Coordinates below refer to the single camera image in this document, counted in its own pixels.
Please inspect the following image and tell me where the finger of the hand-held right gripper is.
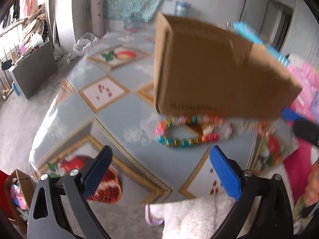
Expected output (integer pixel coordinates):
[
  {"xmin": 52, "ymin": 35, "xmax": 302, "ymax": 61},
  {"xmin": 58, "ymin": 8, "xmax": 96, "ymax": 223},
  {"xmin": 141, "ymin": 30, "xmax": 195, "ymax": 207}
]
[{"xmin": 281, "ymin": 108, "xmax": 319, "ymax": 147}]

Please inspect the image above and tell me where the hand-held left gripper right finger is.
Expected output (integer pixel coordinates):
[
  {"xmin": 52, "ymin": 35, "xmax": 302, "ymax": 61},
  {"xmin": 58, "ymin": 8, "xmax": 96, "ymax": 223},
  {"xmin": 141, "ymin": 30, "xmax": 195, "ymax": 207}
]
[{"xmin": 210, "ymin": 146, "xmax": 294, "ymax": 239}]

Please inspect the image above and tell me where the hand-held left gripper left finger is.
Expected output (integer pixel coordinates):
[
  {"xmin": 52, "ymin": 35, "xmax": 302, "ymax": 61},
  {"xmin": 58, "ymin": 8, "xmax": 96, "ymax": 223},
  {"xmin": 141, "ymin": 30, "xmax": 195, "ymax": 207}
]
[{"xmin": 27, "ymin": 145, "xmax": 113, "ymax": 239}]

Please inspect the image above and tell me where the multicolour beaded bracelet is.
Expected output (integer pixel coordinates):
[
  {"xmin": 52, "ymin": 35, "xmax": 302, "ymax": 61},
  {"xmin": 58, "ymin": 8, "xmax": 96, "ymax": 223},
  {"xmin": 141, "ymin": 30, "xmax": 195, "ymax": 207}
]
[{"xmin": 155, "ymin": 116, "xmax": 233, "ymax": 148}]

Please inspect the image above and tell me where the brown cardboard box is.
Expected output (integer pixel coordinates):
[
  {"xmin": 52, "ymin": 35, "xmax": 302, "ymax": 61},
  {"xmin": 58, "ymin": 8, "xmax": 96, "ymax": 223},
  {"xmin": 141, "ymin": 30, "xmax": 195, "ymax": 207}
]
[{"xmin": 153, "ymin": 12, "xmax": 303, "ymax": 120}]

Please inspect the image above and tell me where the pink blanket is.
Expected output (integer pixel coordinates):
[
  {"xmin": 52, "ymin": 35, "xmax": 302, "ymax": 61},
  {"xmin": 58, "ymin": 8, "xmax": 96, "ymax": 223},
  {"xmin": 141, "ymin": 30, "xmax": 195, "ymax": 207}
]
[{"xmin": 287, "ymin": 55, "xmax": 319, "ymax": 125}]

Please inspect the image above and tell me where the white fleece clothing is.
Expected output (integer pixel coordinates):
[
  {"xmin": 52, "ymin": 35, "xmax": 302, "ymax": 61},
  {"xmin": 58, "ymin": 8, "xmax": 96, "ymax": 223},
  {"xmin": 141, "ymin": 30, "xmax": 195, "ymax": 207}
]
[{"xmin": 145, "ymin": 195, "xmax": 237, "ymax": 239}]

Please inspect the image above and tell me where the small open cardboard box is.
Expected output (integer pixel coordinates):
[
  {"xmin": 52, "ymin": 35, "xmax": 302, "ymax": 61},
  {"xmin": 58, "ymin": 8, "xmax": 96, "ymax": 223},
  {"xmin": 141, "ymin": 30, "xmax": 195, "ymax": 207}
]
[{"xmin": 4, "ymin": 168, "xmax": 36, "ymax": 237}]

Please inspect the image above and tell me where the light blue pillow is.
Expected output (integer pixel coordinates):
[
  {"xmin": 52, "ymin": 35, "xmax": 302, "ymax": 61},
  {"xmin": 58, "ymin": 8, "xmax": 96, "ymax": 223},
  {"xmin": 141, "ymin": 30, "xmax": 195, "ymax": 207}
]
[{"xmin": 234, "ymin": 22, "xmax": 291, "ymax": 66}]

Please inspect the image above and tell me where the grey flat board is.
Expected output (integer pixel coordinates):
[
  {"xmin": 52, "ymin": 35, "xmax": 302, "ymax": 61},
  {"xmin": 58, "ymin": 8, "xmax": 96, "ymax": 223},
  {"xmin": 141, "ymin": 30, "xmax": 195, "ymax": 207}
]
[{"xmin": 9, "ymin": 41, "xmax": 58, "ymax": 99}]

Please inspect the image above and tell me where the white plastic bag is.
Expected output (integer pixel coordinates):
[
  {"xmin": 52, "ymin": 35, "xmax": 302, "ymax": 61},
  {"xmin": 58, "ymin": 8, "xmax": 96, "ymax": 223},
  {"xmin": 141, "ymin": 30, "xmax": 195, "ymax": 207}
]
[{"xmin": 73, "ymin": 32, "xmax": 99, "ymax": 56}]

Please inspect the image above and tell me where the white door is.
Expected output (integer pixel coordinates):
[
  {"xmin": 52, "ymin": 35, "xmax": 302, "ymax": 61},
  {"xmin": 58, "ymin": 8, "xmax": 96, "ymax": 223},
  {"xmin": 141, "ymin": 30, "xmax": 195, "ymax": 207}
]
[{"xmin": 240, "ymin": 0, "xmax": 270, "ymax": 34}]

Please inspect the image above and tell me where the white rolled paper tube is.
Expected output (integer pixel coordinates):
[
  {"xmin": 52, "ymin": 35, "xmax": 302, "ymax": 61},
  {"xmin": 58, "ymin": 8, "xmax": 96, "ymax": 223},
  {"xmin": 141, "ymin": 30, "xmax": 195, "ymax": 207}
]
[{"xmin": 91, "ymin": 0, "xmax": 104, "ymax": 39}]

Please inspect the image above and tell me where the cluttered storage rack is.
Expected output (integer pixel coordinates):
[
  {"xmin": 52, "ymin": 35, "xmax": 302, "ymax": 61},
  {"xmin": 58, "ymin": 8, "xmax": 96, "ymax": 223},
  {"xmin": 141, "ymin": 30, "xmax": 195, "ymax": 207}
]
[{"xmin": 0, "ymin": 0, "xmax": 58, "ymax": 63}]

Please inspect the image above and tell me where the blue water jug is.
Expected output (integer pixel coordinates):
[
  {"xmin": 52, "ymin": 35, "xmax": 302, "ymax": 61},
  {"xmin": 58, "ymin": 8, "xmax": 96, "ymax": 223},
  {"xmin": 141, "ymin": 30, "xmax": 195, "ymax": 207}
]
[{"xmin": 174, "ymin": 0, "xmax": 191, "ymax": 17}]

